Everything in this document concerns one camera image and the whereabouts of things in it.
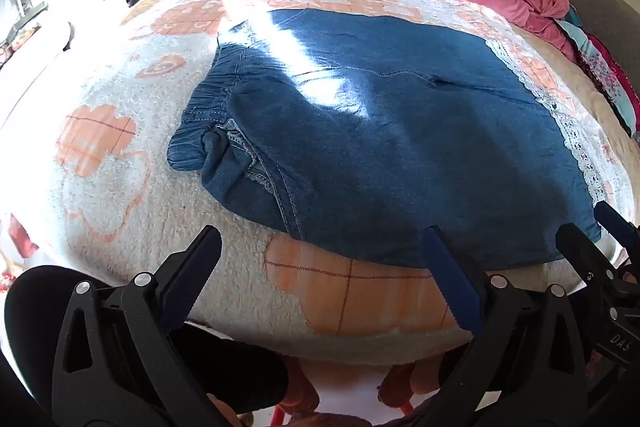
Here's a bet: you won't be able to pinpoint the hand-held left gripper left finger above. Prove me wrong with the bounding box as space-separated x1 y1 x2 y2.
51 224 236 427

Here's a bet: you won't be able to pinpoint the blue denim pants lace trim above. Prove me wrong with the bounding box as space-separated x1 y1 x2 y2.
166 8 606 269

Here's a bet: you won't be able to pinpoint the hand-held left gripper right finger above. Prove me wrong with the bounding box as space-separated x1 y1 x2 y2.
422 224 596 427

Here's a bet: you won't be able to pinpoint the person's black trousers leg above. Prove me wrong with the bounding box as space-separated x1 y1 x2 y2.
165 322 291 414

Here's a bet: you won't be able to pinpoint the floral pillows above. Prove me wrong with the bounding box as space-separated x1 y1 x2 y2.
552 7 640 138

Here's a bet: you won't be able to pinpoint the white orange fleece blanket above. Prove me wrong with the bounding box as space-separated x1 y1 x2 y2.
20 0 636 365

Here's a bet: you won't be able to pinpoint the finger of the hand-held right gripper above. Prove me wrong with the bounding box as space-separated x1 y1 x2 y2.
595 201 640 249
555 222 627 296

